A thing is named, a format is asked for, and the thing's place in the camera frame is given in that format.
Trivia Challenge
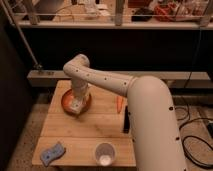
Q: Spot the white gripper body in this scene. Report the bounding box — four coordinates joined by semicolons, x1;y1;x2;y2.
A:
71;80;89;100

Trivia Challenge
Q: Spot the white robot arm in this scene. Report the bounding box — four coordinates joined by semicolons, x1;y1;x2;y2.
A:
63;54;187;171

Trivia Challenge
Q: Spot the orange ceramic bowl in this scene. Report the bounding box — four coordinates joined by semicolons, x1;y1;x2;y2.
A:
61;89;92;115

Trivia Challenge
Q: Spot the orange carrot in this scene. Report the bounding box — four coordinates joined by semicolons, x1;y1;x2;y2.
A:
116;96;124;114

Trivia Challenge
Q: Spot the white shelf ledge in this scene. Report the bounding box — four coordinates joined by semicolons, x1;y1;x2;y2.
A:
27;70;213;89

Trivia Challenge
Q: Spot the wooden table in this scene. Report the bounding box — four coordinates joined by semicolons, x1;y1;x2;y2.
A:
32;80;136;167

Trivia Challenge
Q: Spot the metal stand pole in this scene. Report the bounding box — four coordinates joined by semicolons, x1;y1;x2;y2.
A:
2;0;55;76

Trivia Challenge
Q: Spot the black remote bar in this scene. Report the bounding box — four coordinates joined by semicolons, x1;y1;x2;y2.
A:
123;106;130;134

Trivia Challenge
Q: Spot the blue sponge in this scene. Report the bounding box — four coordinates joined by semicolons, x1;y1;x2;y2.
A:
40;142;66;167

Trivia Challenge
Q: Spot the clear plastic cup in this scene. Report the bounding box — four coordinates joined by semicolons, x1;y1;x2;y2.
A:
94;142;116;166

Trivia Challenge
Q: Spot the upper cluttered shelf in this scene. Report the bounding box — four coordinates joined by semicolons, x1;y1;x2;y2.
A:
5;0;213;29

